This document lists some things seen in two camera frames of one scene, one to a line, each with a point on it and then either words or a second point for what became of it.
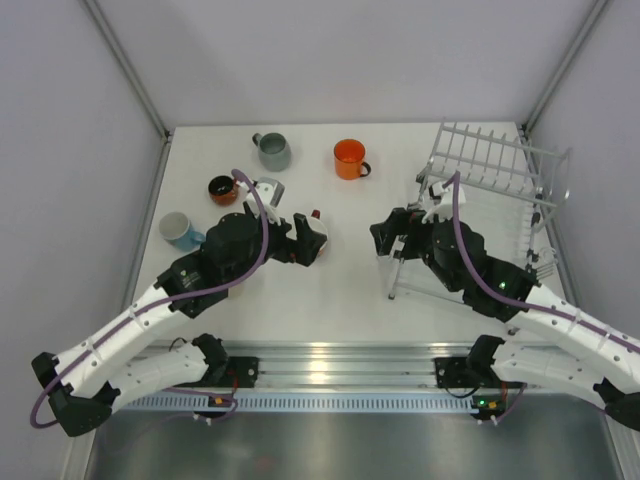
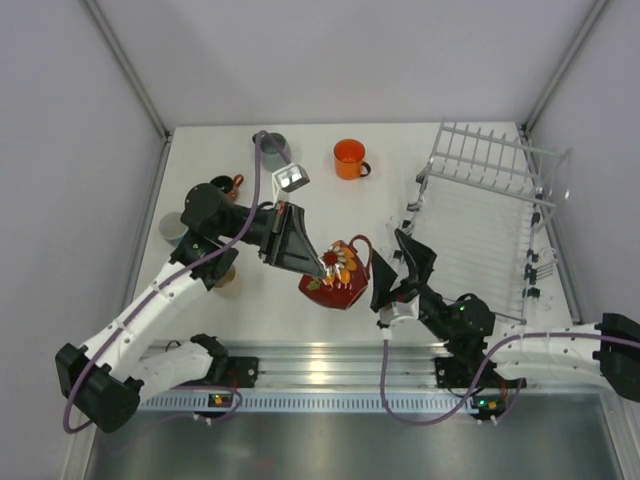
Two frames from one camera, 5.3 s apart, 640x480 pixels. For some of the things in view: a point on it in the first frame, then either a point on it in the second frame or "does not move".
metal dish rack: x=513 y=186 does not move
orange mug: x=349 y=155 does not move
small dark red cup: x=223 y=190 does not move
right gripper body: x=409 y=223 → x=406 y=291
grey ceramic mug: x=274 y=152 does not move
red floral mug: x=318 y=225 → x=346 y=275
